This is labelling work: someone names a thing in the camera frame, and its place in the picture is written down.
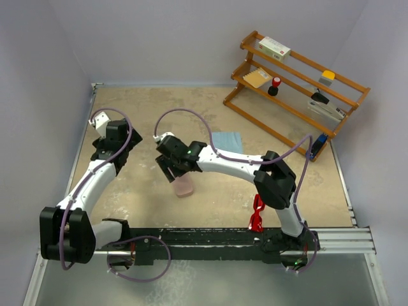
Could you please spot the white green box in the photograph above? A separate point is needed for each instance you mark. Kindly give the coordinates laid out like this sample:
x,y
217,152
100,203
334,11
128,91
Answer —
x,y
274,49

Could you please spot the red black stamp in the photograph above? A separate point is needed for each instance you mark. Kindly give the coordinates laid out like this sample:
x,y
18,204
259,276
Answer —
x,y
274,88

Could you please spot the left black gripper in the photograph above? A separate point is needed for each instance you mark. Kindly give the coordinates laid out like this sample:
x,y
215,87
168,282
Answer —
x,y
135,139

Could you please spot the wooden three-tier shelf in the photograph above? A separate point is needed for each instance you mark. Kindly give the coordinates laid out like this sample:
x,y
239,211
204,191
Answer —
x,y
286,116

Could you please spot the brown envelope packet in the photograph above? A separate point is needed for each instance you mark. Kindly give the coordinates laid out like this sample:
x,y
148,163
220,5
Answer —
x,y
257,77

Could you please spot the yellow grey sponge block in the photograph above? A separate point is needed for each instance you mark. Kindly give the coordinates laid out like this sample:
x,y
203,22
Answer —
x,y
327,77

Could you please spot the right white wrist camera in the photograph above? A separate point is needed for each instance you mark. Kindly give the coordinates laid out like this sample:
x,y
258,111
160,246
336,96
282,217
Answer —
x,y
159,138

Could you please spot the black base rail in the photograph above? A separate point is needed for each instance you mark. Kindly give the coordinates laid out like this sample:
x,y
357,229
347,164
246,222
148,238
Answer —
x,y
271,246

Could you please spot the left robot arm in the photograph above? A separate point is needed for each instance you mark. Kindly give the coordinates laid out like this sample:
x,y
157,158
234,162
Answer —
x,y
66,232

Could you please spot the aluminium frame rail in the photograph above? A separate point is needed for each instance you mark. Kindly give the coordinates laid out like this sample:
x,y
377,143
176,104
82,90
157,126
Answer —
x,y
346,241

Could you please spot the black stapler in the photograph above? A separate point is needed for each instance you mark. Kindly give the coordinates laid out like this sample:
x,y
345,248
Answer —
x,y
320,98

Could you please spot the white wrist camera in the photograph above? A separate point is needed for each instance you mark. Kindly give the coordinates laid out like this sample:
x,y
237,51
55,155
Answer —
x,y
159,138
99,122

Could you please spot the blue cleaning cloth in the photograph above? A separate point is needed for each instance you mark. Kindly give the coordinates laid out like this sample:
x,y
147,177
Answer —
x,y
228,141

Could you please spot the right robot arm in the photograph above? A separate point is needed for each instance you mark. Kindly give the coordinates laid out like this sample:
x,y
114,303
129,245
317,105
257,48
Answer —
x,y
274,180

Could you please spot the red sunglasses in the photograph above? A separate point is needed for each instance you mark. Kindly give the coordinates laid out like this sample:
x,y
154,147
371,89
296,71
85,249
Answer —
x,y
255,223

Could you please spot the pink glasses case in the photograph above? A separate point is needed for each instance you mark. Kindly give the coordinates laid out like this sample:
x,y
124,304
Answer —
x,y
183,186

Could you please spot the blue stapler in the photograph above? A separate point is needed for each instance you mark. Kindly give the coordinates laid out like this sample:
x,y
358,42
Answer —
x,y
317,145

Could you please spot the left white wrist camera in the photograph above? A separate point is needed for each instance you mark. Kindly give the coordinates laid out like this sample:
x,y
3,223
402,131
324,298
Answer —
x,y
99,122

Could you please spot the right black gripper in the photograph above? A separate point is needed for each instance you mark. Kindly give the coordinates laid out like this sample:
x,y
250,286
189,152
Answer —
x,y
166,162

